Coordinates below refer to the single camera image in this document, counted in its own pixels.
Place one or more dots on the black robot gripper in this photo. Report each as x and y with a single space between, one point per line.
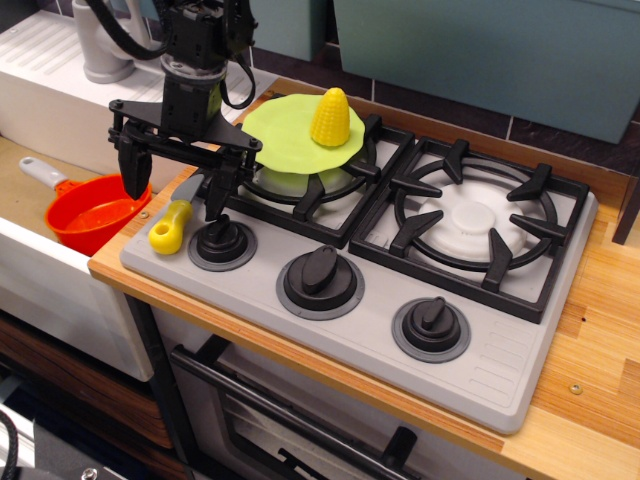
187 126

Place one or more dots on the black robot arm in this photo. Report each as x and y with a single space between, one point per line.
201 38

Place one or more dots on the white left burner disc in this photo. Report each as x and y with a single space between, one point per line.
331 214

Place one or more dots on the white burner disc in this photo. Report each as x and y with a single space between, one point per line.
331 214
470 211

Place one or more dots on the black left stove knob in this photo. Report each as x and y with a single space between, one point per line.
222 245

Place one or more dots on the black stove knob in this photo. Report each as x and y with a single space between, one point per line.
431 330
320 285
222 245

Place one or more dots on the light green round plate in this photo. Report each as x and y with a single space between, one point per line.
283 126

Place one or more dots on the grey toy faucet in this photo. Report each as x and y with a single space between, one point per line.
104 61

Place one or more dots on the white toy sink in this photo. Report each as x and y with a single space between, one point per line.
51 111

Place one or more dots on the black left burner grate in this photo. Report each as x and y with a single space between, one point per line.
384 147

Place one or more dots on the black burner grate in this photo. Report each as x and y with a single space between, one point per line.
557 216
384 147

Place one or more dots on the yellow toy corn cob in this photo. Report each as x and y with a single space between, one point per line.
330 126

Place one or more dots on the black middle stove knob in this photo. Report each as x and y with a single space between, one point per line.
320 285

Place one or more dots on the toy oven door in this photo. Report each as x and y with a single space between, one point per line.
261 448

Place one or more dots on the grey toy stove top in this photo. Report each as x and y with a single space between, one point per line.
491 383

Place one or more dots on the white right burner disc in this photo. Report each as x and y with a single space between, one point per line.
470 211

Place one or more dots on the black right stove knob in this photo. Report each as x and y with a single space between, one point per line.
431 330

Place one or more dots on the black right burner grate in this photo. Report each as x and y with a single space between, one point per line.
557 216

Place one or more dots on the yellow handled toy knife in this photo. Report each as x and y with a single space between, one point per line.
167 234

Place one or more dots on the orange pot grey handle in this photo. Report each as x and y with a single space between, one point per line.
85 214

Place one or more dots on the black oven door handle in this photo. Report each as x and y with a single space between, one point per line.
388 466

